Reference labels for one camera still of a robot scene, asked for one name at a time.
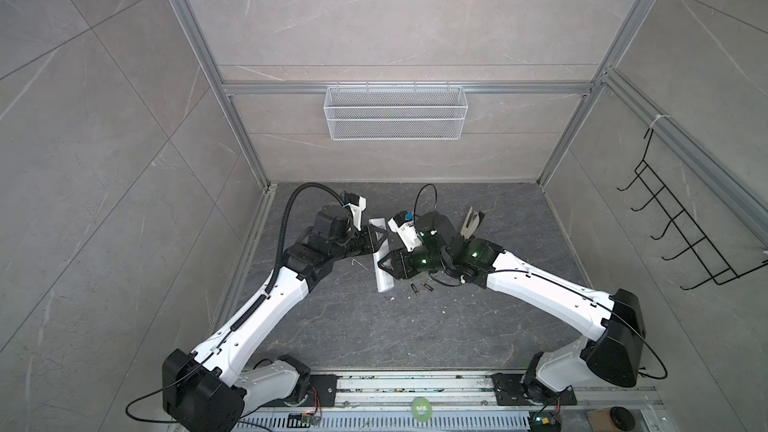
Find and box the green circuit board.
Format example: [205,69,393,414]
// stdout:
[529,412,562,432]

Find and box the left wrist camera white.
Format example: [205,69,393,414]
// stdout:
[342,191,367,231]

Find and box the black wire hook rack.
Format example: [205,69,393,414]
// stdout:
[616,128,767,291]

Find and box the green round sticker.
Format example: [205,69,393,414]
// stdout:
[411,397,432,423]

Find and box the white remote control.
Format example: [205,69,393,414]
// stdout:
[369,218,394,293]

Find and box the black round knob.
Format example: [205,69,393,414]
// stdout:
[609,406,637,432]

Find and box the aluminium mounting rail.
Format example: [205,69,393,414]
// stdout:
[248,370,666,420]

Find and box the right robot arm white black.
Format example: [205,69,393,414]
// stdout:
[369,209,645,403]

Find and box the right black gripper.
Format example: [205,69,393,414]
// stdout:
[376,242,452,280]

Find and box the white wire mesh basket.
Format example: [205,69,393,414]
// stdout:
[323,85,469,141]

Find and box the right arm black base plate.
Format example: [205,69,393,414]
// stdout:
[490,373,577,406]

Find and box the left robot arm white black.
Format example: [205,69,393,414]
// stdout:
[162,205,388,431]

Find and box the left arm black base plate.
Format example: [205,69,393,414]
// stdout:
[281,374,339,408]

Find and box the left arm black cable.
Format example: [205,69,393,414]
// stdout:
[263,182,346,295]

